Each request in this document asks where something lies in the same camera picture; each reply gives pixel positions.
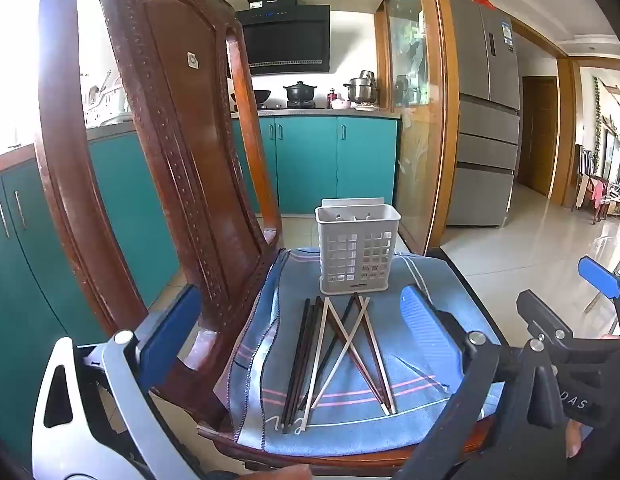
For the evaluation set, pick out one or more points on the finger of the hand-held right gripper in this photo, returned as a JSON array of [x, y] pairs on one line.
[[540, 310], [597, 275]]

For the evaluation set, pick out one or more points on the blue striped towel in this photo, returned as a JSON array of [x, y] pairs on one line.
[[270, 360]]

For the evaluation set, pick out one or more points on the silver refrigerator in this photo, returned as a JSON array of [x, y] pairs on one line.
[[485, 110]]

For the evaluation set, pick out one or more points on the white dish rack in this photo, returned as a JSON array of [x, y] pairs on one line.
[[105, 105]]

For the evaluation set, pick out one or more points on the teal base cabinets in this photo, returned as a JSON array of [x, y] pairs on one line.
[[310, 160], [20, 270]]

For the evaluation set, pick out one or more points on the red bottle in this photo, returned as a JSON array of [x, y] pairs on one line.
[[332, 94]]

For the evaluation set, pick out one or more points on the green vine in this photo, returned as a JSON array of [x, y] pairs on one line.
[[597, 120]]

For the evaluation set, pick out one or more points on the carved wooden chair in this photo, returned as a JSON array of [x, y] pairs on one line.
[[190, 135]]

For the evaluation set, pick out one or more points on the black wok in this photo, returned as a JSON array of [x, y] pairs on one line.
[[262, 95]]

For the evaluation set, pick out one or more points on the black chopstick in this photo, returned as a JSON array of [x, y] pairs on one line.
[[304, 362], [310, 360], [295, 365], [343, 317]]

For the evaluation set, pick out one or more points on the beige chopstick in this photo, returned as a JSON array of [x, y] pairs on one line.
[[325, 380], [373, 340], [316, 365], [375, 385]]

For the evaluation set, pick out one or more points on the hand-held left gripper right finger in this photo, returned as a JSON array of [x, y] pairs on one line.
[[427, 330]]

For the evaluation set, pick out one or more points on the black clay pot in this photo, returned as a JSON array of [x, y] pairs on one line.
[[300, 92]]

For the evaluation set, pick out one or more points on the pink bowl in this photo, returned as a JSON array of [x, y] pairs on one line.
[[340, 104]]

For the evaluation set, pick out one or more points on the black range hood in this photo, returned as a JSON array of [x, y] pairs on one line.
[[290, 40]]

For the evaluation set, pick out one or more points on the person's right hand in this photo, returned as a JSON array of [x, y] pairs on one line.
[[573, 437]]

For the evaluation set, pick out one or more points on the stainless steel pot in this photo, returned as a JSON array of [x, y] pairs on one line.
[[362, 90]]

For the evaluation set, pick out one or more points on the wood framed glass door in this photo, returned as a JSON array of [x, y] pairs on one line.
[[415, 110]]

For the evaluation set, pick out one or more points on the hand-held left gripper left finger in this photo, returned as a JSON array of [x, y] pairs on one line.
[[172, 330]]

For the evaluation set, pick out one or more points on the white plastic utensil basket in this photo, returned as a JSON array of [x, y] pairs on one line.
[[357, 255]]

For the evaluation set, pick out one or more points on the brown wooden door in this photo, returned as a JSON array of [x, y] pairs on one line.
[[537, 135]]

